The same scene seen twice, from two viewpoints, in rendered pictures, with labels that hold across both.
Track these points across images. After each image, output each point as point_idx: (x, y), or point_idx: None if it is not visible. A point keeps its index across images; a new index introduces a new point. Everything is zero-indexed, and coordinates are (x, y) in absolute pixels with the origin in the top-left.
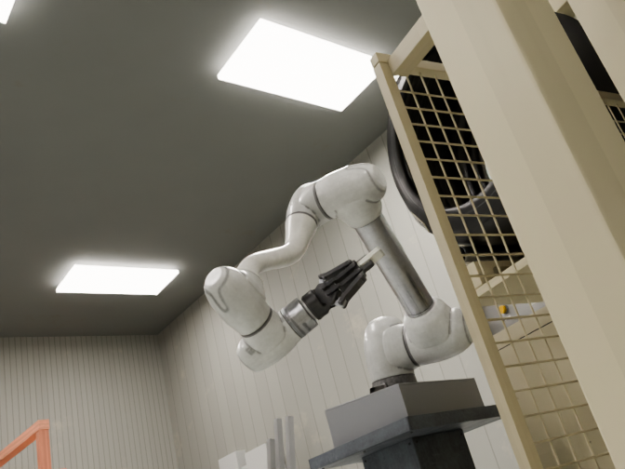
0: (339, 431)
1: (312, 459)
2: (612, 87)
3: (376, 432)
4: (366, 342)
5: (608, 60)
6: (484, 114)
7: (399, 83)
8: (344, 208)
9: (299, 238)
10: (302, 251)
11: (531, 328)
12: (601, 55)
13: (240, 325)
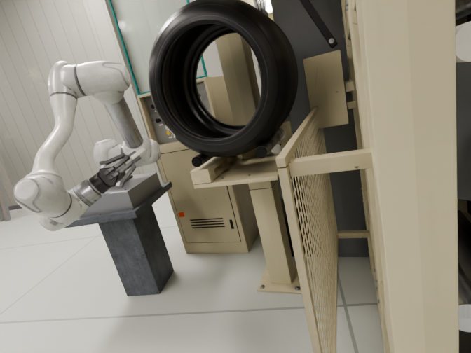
0: None
1: None
2: (296, 90)
3: (113, 216)
4: (97, 156)
5: None
6: (406, 298)
7: (167, 32)
8: (101, 94)
9: (69, 118)
10: (72, 128)
11: (185, 148)
12: None
13: (50, 216)
